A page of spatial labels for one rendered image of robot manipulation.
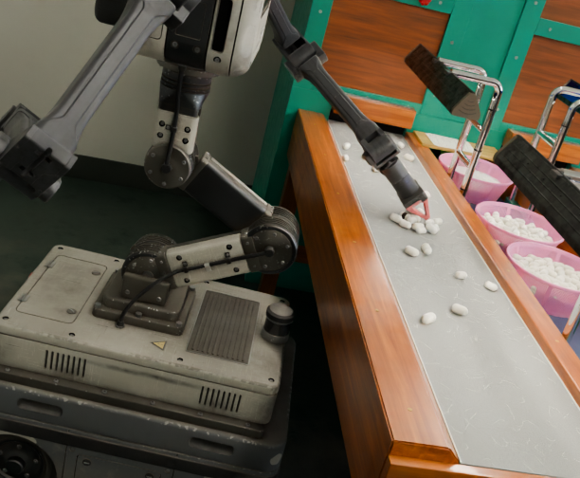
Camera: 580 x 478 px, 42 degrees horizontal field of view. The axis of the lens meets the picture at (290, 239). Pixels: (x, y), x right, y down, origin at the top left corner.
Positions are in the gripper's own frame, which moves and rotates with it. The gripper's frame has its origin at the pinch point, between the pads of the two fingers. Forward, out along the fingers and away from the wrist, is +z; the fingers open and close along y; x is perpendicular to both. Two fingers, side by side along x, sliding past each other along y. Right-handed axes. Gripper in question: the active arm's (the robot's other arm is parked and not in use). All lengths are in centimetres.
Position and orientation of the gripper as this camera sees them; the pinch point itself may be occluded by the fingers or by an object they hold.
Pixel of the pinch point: (426, 216)
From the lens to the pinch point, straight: 214.7
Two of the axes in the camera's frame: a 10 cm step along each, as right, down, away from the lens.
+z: 5.8, 7.2, 3.8
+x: -8.1, 5.5, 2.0
